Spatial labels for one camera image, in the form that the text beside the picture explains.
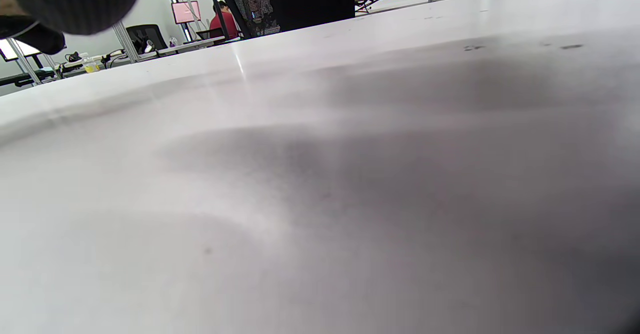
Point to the white desk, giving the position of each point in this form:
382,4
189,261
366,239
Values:
187,45

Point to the clear cup with yellow liquid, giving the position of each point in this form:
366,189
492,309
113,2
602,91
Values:
90,65

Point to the black mesh office chair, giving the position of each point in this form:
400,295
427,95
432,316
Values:
255,16

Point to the pink-screen monitor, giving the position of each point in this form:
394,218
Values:
186,12

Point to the black laptop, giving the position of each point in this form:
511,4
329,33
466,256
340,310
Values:
209,34

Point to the white-screen monitor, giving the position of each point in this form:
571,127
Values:
15,50

